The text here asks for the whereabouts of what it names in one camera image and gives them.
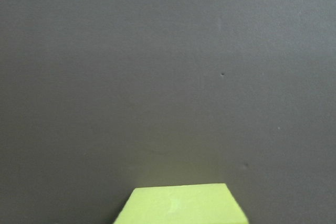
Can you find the yellow-green foam block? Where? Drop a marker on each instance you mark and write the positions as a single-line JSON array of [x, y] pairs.
[[203, 203]]

